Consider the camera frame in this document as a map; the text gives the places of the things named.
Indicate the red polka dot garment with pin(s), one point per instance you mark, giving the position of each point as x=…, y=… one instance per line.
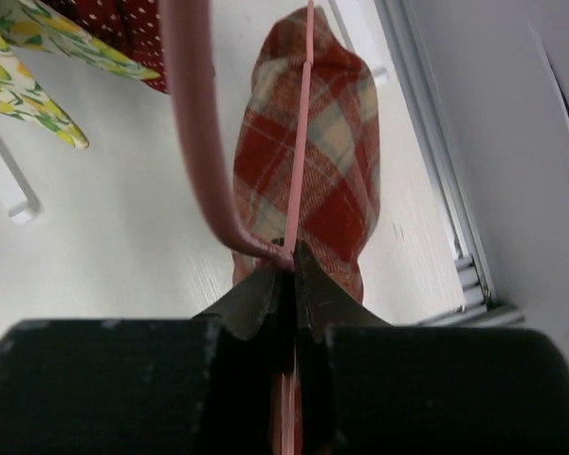
x=129, y=26

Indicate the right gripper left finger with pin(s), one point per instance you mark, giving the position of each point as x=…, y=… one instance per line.
x=114, y=379

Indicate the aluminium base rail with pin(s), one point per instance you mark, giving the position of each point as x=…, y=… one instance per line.
x=481, y=307

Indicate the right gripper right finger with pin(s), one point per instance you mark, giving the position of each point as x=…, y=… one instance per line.
x=368, y=387

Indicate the yellow lemon print garment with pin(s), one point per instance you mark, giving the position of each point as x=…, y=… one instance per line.
x=36, y=43

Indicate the red plaid skirt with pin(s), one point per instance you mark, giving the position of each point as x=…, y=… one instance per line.
x=340, y=200

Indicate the pink wire hanger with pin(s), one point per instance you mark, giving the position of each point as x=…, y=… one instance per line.
x=186, y=36

